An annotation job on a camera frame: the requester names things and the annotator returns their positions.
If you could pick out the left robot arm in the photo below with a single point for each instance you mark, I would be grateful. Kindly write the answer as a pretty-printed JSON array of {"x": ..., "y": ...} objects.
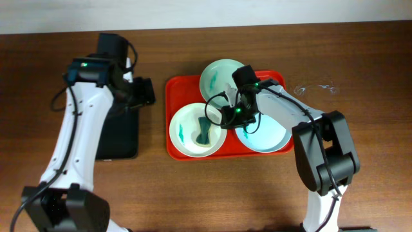
[{"x": 101, "y": 95}]

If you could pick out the mint green plate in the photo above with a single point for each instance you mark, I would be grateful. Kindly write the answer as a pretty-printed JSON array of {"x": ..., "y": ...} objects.
[{"x": 217, "y": 78}]

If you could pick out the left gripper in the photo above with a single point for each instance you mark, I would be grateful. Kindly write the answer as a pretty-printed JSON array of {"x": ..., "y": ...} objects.
[{"x": 145, "y": 92}]

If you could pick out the green stained sponge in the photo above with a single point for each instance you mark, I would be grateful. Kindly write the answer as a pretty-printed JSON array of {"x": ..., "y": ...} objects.
[{"x": 203, "y": 139}]

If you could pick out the light blue plate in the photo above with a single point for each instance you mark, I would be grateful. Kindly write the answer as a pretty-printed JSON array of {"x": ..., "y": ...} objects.
[{"x": 266, "y": 135}]

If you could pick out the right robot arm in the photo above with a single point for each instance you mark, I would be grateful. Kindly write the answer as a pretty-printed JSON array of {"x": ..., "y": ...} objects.
[{"x": 325, "y": 154}]

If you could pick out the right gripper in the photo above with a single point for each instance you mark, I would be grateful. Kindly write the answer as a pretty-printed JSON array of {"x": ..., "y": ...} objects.
[{"x": 226, "y": 113}]

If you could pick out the black rectangular tray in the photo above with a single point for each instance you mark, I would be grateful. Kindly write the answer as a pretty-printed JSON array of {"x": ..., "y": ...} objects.
[{"x": 119, "y": 136}]

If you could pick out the red plastic tray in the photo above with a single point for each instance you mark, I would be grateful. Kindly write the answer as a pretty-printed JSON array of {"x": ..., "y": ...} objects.
[{"x": 184, "y": 89}]

